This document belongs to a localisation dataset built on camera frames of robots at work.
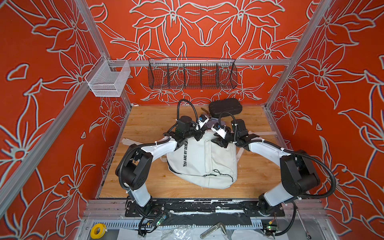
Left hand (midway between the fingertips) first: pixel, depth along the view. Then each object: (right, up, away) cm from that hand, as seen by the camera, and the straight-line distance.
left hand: (206, 125), depth 85 cm
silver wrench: (+44, -49, -19) cm, 69 cm away
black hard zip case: (+10, +12, +26) cm, 31 cm away
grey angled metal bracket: (+4, -46, -17) cm, 49 cm away
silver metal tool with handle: (+2, +10, +32) cm, 34 cm away
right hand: (+4, -6, +3) cm, 8 cm away
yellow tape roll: (-51, -47, -17) cm, 71 cm away
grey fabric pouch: (+9, +3, +25) cm, 27 cm away
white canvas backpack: (-2, -20, -1) cm, 20 cm away
